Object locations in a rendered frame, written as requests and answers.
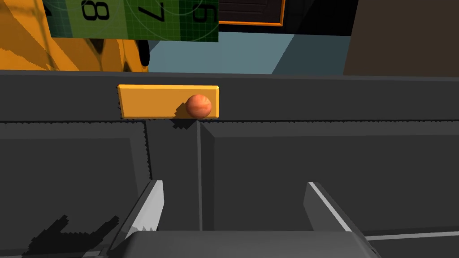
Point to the orange ball knob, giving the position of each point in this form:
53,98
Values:
198,106

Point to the dark grey cupboard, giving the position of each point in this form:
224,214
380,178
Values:
322,100

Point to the yellow striped furniture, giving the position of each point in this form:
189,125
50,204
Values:
25,46

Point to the green numbered panel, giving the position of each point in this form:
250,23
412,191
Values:
107,25

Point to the black panel with orange frame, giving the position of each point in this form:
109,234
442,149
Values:
247,10

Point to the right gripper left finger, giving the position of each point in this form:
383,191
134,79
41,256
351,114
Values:
152,206

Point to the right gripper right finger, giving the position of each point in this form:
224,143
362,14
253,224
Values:
324,209

